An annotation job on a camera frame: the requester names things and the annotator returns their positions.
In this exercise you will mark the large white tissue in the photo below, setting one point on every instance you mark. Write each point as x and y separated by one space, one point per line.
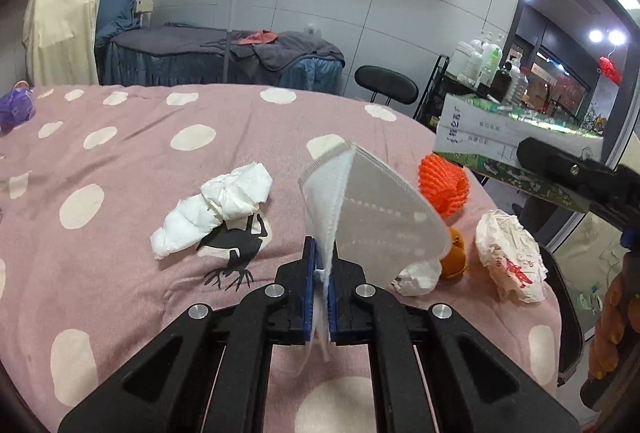
220 203

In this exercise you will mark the pink polka dot blanket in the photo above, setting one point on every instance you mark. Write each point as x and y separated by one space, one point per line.
125 163

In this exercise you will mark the orange foam fruit net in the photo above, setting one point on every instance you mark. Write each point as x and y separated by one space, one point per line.
442 185

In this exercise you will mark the clear plastic bottle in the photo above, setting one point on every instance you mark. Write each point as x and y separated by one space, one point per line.
521 85

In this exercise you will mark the massage bed with dark cover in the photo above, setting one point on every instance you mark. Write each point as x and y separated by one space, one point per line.
175 48

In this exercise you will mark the person's right hand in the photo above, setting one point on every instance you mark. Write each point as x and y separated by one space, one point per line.
612 333

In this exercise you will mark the red hanging decoration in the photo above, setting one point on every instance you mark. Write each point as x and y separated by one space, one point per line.
610 68

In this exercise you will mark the black stool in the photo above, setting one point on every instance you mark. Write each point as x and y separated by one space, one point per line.
385 83

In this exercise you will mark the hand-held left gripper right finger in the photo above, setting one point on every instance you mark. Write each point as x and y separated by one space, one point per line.
337 323

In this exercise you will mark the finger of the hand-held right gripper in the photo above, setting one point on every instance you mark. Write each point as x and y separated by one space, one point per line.
560 163

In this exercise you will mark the cream hanging cloth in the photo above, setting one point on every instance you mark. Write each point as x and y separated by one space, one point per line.
60 23

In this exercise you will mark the white and green carton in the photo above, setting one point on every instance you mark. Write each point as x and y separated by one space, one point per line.
480 128

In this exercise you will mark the small white tissue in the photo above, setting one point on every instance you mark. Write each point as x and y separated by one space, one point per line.
417 280

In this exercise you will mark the red cloth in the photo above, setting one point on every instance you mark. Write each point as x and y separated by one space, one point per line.
257 37

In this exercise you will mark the green bottle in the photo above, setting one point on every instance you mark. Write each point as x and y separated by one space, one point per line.
492 60

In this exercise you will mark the red-printed paper wrapper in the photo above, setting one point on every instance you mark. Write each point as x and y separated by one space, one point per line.
505 248

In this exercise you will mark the white face mask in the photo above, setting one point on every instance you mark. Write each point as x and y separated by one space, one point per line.
380 213

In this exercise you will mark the blue cloth pile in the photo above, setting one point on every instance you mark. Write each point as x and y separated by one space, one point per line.
115 8

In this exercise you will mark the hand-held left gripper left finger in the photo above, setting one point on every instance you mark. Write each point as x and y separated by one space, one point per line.
309 303

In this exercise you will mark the purple soft pouch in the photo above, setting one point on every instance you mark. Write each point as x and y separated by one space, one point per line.
15 110

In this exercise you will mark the dark brown bottle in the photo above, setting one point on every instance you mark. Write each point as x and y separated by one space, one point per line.
505 80

